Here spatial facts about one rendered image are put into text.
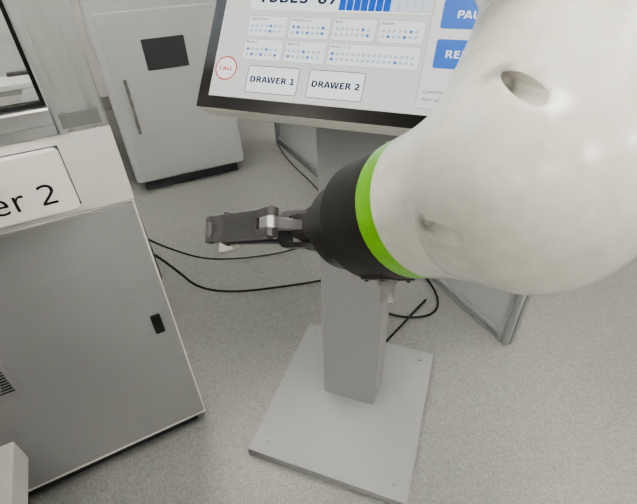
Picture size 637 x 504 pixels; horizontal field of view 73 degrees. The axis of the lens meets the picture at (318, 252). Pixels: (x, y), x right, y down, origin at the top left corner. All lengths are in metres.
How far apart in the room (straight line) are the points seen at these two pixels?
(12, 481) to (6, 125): 0.51
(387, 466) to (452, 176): 1.17
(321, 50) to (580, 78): 0.60
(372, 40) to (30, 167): 0.58
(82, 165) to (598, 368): 1.60
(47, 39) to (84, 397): 0.79
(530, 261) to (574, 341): 1.62
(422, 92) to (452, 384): 1.05
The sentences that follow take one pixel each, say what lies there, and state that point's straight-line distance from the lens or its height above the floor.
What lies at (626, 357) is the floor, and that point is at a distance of 1.84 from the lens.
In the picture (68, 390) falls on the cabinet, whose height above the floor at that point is 0.37.
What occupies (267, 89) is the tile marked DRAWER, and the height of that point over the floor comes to 0.99.
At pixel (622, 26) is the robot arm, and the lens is 0.22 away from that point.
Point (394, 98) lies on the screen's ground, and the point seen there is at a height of 0.99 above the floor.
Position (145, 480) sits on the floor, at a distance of 1.43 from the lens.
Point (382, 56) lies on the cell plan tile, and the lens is 0.73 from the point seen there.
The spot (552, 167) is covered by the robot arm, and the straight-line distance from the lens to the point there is 0.17.
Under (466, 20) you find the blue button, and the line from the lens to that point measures 0.75.
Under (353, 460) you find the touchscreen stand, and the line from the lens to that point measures 1.32.
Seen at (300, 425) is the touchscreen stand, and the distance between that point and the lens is 1.37.
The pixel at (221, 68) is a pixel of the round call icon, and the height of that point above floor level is 1.01.
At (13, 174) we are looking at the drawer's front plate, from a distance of 0.85.
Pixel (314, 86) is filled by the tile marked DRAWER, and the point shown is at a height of 1.00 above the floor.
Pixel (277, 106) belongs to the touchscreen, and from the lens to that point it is 0.75.
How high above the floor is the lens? 1.22
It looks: 38 degrees down
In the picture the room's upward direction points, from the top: 2 degrees counter-clockwise
